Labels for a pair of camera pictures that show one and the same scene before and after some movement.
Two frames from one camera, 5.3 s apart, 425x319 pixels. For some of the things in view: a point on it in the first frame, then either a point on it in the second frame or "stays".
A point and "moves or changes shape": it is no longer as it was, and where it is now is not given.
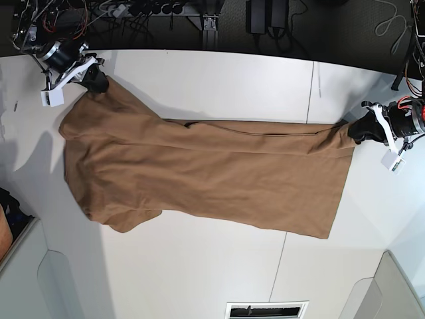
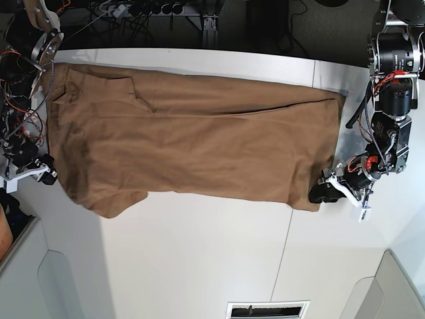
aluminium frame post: [210, 32] stays
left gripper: [63, 56] → [20, 151]
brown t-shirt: [125, 165] moves or changes shape
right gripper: [406, 118] → [361, 171]
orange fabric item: [6, 232] stays
